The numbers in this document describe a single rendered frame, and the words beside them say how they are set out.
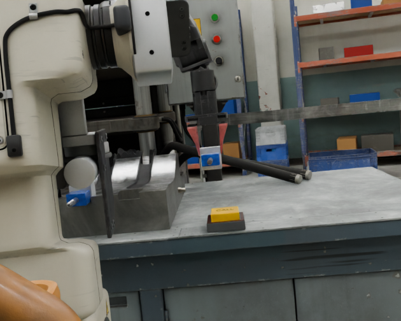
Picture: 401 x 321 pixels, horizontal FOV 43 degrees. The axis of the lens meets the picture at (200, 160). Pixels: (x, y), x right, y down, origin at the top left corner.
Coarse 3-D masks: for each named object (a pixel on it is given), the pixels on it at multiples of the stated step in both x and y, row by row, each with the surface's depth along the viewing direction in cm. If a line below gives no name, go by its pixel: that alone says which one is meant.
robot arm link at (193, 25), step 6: (192, 18) 120; (192, 24) 118; (192, 30) 118; (198, 30) 120; (192, 36) 119; (198, 36) 119; (192, 42) 121; (198, 42) 119; (192, 48) 121; (198, 48) 121; (204, 48) 120; (192, 54) 121; (198, 54) 121; (204, 54) 121; (180, 60) 122; (186, 60) 122; (192, 60) 122; (198, 60) 122; (186, 66) 124
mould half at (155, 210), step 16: (128, 160) 144; (160, 160) 142; (176, 160) 144; (112, 176) 138; (128, 176) 137; (160, 176) 135; (176, 176) 139; (144, 192) 113; (160, 192) 113; (176, 192) 135; (64, 208) 114; (80, 208) 114; (96, 208) 114; (128, 208) 114; (144, 208) 114; (160, 208) 113; (176, 208) 132; (64, 224) 115; (80, 224) 115; (96, 224) 114; (128, 224) 114; (144, 224) 114; (160, 224) 114
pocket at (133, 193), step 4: (120, 192) 118; (124, 192) 118; (128, 192) 118; (132, 192) 118; (136, 192) 118; (120, 196) 117; (124, 196) 118; (128, 196) 118; (132, 196) 118; (136, 196) 118; (120, 200) 114
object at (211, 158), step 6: (204, 150) 125; (210, 150) 125; (216, 150) 125; (204, 156) 121; (210, 156) 121; (216, 156) 121; (204, 162) 121; (210, 162) 118; (216, 162) 121; (204, 168) 125; (210, 168) 125; (216, 168) 125
